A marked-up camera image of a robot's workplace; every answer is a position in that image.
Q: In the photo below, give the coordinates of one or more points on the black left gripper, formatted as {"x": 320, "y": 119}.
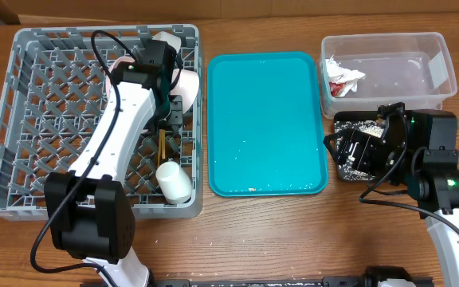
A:
{"x": 177, "y": 115}

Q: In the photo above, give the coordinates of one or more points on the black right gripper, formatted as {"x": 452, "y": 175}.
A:
{"x": 349, "y": 149}

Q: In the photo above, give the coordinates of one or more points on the wooden chopstick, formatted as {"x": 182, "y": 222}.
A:
{"x": 162, "y": 139}
{"x": 158, "y": 155}

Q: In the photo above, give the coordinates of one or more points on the small white bowl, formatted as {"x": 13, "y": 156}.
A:
{"x": 187, "y": 87}

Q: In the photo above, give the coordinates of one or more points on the white cup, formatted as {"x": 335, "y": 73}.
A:
{"x": 174, "y": 183}

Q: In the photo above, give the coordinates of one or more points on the red white wrapper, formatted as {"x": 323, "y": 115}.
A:
{"x": 341, "y": 80}

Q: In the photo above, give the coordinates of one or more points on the grey bowl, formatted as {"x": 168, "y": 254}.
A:
{"x": 170, "y": 39}

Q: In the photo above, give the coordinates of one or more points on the large white plate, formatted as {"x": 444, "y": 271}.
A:
{"x": 108, "y": 84}

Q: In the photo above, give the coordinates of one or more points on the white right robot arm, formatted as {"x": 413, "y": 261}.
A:
{"x": 411, "y": 160}

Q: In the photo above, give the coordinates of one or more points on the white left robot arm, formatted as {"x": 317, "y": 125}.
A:
{"x": 90, "y": 216}

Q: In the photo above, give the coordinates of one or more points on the spilled rice pile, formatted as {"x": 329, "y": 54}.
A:
{"x": 367, "y": 126}

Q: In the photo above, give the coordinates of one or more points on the black tray bin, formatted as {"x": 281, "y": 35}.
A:
{"x": 395, "y": 136}

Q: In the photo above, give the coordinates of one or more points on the clear plastic bin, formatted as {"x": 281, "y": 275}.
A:
{"x": 413, "y": 68}

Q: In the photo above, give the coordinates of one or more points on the teal plastic tray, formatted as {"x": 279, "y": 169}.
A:
{"x": 264, "y": 125}

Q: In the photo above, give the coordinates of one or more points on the grey dish rack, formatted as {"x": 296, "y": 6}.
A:
{"x": 52, "y": 100}

